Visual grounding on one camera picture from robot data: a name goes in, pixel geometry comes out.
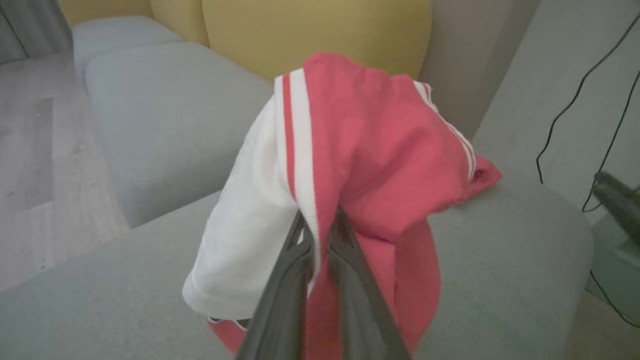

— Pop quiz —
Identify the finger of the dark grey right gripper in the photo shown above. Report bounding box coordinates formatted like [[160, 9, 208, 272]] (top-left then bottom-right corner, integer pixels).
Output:
[[592, 171, 640, 246]]

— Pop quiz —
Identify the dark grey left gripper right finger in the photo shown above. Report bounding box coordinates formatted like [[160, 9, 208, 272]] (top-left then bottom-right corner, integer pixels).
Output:
[[326, 209, 412, 360]]

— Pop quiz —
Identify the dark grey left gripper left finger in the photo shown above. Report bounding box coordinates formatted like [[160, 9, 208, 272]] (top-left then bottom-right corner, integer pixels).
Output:
[[235, 210, 316, 360]]

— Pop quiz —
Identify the red shorts white trim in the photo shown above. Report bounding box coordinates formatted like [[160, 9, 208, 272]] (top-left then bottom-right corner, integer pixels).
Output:
[[447, 154, 503, 206]]

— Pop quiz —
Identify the red Bulls basketball jersey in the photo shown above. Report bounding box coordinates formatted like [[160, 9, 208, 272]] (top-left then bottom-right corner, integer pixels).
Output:
[[181, 52, 478, 358]]

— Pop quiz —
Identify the large grey sofa seat cushion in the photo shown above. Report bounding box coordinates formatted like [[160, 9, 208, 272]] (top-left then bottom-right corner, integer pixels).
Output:
[[0, 162, 594, 360]]

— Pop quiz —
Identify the wide yellow sofa backrest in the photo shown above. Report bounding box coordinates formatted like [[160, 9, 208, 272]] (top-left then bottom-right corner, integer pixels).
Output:
[[201, 0, 434, 83]]

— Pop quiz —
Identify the grey pleated curtain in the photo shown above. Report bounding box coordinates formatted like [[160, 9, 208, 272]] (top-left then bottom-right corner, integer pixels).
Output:
[[0, 0, 74, 65]]

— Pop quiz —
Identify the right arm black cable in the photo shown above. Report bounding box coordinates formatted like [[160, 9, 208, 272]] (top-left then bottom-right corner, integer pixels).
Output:
[[581, 69, 640, 213]]

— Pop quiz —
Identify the thin black cable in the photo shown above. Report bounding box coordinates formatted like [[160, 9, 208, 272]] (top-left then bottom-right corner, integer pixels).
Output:
[[589, 269, 640, 329], [536, 12, 640, 185]]

